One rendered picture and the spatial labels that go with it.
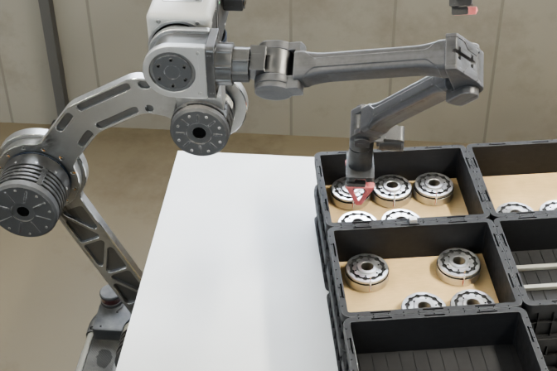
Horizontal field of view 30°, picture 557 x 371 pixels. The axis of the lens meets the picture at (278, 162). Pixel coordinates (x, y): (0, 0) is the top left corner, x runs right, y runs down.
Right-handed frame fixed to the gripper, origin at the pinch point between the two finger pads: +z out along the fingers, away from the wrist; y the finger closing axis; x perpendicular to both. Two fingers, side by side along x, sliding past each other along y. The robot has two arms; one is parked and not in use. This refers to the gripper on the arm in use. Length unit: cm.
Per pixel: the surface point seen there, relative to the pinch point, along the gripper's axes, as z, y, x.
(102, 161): 98, 136, 97
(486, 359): 12, -41, -28
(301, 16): 40, 156, 17
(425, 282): 12.4, -17.5, -16.2
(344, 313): 2.4, -37.9, 3.6
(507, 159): 7.4, 24.9, -40.4
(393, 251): 10.4, -9.0, -8.7
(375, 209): 12.8, 9.5, -5.3
